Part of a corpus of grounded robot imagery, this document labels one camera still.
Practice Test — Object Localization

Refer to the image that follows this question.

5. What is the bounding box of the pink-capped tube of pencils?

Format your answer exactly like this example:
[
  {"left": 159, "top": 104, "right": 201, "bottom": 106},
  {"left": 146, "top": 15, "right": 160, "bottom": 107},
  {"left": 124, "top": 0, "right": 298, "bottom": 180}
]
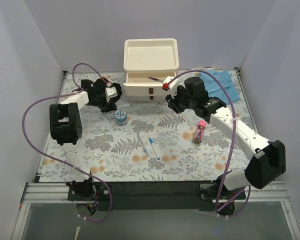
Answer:
[{"left": 193, "top": 120, "right": 207, "bottom": 144}]

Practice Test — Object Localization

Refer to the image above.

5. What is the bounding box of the blue round tin jar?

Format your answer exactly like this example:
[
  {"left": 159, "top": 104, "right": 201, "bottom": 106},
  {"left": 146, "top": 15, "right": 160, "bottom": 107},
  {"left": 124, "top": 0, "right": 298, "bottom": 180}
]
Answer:
[{"left": 114, "top": 109, "right": 128, "bottom": 126}]

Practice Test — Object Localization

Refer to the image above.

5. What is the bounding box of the purple clear pen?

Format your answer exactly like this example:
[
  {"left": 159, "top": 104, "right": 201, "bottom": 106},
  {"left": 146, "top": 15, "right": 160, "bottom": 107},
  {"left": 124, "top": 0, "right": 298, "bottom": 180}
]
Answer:
[{"left": 147, "top": 76, "right": 164, "bottom": 83}]

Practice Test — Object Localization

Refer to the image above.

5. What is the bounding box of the cream three-drawer organizer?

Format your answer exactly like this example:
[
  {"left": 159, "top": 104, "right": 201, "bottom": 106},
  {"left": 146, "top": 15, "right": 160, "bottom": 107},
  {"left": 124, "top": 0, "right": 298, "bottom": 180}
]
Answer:
[{"left": 123, "top": 38, "right": 180, "bottom": 102}]

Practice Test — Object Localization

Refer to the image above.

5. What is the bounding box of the white marker blue cap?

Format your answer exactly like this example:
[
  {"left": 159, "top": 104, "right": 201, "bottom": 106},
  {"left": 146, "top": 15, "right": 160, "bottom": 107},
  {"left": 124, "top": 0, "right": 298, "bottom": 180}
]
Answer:
[{"left": 149, "top": 138, "right": 160, "bottom": 160}]

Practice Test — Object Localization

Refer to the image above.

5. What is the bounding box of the white marker green cap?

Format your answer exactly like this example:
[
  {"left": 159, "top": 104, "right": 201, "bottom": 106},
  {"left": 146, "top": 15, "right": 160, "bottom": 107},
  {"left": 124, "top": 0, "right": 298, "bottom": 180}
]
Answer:
[{"left": 117, "top": 104, "right": 131, "bottom": 110}]

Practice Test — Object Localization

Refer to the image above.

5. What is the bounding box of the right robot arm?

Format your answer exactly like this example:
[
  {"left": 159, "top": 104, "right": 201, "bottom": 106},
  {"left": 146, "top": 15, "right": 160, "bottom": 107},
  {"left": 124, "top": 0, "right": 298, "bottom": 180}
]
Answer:
[{"left": 163, "top": 77, "right": 286, "bottom": 199}]

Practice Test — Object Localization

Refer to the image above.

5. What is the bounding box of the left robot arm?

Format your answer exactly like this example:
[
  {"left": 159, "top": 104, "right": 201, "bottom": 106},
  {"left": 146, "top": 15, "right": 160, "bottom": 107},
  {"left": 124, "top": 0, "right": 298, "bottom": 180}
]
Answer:
[{"left": 49, "top": 78, "right": 123, "bottom": 200}]

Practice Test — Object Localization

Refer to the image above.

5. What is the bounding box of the black folded cloth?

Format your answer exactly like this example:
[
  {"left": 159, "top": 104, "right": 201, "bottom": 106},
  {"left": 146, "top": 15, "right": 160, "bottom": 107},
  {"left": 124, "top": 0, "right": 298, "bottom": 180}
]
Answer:
[{"left": 93, "top": 78, "right": 123, "bottom": 103}]

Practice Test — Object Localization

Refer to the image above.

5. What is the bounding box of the blue folded cloth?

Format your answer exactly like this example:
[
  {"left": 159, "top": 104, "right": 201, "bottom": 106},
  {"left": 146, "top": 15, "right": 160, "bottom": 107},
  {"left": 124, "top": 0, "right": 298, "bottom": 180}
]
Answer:
[{"left": 198, "top": 70, "right": 240, "bottom": 105}]

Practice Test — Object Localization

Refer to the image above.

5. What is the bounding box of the floral patterned table mat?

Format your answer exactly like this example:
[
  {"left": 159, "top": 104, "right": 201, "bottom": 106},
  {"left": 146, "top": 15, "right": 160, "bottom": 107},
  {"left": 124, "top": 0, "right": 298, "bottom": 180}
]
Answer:
[{"left": 38, "top": 70, "right": 270, "bottom": 183}]

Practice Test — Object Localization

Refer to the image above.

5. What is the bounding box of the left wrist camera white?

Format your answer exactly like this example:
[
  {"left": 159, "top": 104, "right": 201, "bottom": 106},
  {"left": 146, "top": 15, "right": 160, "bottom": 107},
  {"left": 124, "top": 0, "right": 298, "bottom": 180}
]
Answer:
[{"left": 105, "top": 86, "right": 118, "bottom": 102}]

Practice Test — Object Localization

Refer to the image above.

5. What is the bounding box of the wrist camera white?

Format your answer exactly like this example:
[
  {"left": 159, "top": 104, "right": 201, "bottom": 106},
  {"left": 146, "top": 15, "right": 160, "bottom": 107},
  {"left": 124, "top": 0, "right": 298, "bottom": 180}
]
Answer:
[
  {"left": 105, "top": 86, "right": 118, "bottom": 102},
  {"left": 162, "top": 76, "right": 180, "bottom": 99}
]

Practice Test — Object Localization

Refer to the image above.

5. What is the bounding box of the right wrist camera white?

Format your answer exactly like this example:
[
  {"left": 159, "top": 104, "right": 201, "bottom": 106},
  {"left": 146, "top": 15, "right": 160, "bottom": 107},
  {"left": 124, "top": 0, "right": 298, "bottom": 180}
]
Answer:
[{"left": 162, "top": 76, "right": 180, "bottom": 99}]

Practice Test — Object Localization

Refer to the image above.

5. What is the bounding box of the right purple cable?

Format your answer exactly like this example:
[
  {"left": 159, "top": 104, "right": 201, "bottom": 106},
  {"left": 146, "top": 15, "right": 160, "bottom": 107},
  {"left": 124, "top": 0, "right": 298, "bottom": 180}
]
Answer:
[{"left": 162, "top": 69, "right": 251, "bottom": 219}]

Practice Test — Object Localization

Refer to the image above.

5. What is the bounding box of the purple cable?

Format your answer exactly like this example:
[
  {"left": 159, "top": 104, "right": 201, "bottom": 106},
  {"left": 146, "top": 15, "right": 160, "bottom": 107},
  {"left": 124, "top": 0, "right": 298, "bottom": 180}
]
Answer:
[
  {"left": 22, "top": 63, "right": 113, "bottom": 223},
  {"left": 162, "top": 69, "right": 251, "bottom": 219}
]

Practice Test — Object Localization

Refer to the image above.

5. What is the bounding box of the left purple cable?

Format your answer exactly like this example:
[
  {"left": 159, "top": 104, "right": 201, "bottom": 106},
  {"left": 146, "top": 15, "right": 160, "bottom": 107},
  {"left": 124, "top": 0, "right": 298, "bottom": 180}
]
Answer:
[{"left": 22, "top": 63, "right": 113, "bottom": 223}]

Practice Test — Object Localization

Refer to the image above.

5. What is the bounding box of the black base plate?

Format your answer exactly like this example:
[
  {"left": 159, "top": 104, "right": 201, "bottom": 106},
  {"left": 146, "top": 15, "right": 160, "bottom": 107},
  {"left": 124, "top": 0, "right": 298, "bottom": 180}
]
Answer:
[{"left": 67, "top": 180, "right": 246, "bottom": 212}]

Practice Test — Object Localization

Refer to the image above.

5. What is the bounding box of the aluminium rail frame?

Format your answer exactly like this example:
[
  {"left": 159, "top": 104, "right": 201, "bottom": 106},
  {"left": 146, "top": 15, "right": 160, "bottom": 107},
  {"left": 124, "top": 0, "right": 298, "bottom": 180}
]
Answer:
[{"left": 10, "top": 67, "right": 300, "bottom": 240}]

